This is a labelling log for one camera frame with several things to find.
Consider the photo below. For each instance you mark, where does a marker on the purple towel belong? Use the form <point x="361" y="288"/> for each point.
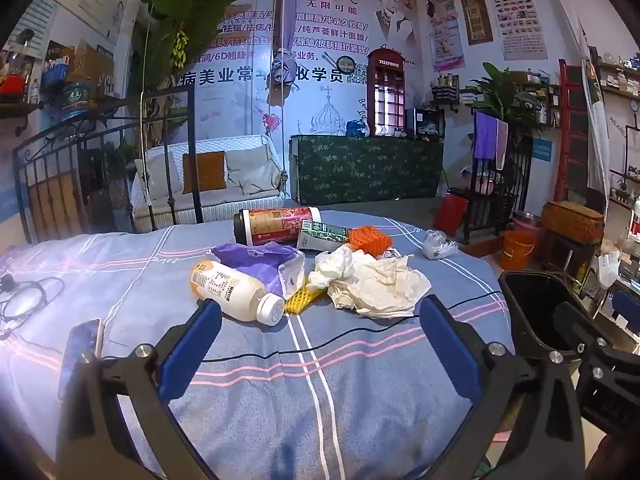
<point x="484" y="135"/>

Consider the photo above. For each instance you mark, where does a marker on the paper towel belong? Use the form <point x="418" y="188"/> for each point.
<point x="385" y="285"/>

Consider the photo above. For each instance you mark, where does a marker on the brown ornate case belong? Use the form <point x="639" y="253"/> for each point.
<point x="572" y="222"/>

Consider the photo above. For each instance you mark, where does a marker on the red telephone booth cabinet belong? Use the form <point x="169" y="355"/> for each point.
<point x="385" y="90"/>

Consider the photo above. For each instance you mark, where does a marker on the green carton box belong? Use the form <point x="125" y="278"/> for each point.
<point x="322" y="235"/>

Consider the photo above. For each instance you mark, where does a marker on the red cylindrical canister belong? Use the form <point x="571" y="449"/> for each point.
<point x="277" y="225"/>

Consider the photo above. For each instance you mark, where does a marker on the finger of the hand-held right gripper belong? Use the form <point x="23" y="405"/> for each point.
<point x="575" y="322"/>

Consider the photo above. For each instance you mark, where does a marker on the black metal railing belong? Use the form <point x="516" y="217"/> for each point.
<point x="500" y="210"/>

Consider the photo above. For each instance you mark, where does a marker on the eyebrow chart wall poster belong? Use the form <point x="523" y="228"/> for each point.
<point x="510" y="15"/>

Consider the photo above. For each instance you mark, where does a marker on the blue bundle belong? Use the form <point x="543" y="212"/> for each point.
<point x="356" y="127"/>

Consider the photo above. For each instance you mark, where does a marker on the person's right forearm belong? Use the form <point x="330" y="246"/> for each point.
<point x="620" y="460"/>

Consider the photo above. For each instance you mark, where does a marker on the purple hanging fabric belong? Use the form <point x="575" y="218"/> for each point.
<point x="287" y="25"/>

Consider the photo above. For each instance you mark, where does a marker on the black metal bed frame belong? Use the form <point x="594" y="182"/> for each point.
<point x="191" y="160"/>

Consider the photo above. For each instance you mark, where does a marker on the wood grain trash bin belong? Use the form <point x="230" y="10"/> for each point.
<point x="530" y="305"/>

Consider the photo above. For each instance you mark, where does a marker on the pipe wall gauge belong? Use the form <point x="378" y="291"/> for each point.
<point x="631" y="110"/>

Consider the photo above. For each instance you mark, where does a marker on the white paper bag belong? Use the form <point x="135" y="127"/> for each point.
<point x="607" y="267"/>

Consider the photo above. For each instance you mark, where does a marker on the green floral covered counter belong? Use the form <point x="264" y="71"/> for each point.
<point x="365" y="170"/>

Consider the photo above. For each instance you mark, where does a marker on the purple plastic bag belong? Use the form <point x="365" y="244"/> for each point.
<point x="250" y="262"/>

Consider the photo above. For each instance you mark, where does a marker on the white tissue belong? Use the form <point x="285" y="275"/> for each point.
<point x="335" y="267"/>

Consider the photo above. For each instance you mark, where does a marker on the pink towel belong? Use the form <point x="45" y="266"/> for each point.
<point x="502" y="145"/>

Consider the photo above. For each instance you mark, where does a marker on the white trolley cart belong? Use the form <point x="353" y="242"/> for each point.
<point x="625" y="290"/>

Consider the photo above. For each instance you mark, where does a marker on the potted green plant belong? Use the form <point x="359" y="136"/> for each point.
<point x="500" y="95"/>

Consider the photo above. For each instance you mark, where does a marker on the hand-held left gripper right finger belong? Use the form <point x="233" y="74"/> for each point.
<point x="450" y="350"/>

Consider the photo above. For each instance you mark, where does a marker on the banana plant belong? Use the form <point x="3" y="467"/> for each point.
<point x="185" y="10"/>

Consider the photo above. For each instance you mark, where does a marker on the cardboard box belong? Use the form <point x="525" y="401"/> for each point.
<point x="90" y="65"/>

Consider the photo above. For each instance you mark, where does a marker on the white cushion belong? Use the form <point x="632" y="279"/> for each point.
<point x="252" y="170"/>

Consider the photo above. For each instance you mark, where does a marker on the teal bucket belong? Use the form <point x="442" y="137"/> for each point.
<point x="75" y="101"/>

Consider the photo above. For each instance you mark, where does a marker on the black display box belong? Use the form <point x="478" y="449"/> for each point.
<point x="425" y="124"/>

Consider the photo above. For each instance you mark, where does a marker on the orange bucket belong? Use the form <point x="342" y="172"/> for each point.
<point x="515" y="252"/>

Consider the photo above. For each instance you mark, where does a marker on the wall shelves with products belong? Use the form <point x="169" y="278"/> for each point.
<point x="625" y="85"/>

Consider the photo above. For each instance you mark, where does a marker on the white hanging banner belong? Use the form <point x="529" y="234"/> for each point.
<point x="595" y="125"/>

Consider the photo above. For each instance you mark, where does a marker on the brown tower wall poster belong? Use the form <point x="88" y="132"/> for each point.
<point x="475" y="10"/>

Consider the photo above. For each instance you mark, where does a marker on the white plastic bottle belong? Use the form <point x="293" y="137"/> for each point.
<point x="230" y="290"/>

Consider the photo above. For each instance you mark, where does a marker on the white wicker swing sofa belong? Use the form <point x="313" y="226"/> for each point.
<point x="165" y="210"/>

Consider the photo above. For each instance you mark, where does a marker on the red bag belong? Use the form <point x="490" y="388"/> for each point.
<point x="450" y="212"/>

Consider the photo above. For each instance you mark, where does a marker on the red ladder shelf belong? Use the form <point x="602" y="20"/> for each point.
<point x="570" y="130"/>

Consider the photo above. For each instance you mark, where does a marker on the brown cushion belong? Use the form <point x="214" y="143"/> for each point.
<point x="204" y="172"/>

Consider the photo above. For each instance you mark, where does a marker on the pink wall poster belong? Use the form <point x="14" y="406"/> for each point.
<point x="444" y="25"/>

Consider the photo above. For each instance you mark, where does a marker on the large wall banner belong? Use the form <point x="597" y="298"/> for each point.
<point x="330" y="20"/>

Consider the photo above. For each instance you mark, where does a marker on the yellow foam net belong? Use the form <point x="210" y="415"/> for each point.
<point x="302" y="297"/>

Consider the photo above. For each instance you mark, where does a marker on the chrome base stool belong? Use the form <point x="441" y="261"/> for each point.
<point x="565" y="260"/>

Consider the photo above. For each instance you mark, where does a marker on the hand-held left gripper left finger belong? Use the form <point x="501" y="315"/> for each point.
<point x="190" y="350"/>

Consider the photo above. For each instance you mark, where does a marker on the black wall shelf with bottles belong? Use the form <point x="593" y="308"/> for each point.
<point x="445" y="92"/>

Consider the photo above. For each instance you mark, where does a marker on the smartphone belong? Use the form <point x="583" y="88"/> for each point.
<point x="82" y="355"/>

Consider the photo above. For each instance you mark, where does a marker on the orange foam net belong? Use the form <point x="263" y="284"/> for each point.
<point x="369" y="241"/>

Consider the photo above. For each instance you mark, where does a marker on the pink basin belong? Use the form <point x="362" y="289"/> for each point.
<point x="527" y="222"/>

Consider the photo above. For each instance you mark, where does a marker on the clear plastic wrap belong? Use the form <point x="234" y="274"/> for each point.
<point x="439" y="246"/>

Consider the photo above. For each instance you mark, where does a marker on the blue wall sign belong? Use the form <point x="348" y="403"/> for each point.
<point x="542" y="151"/>

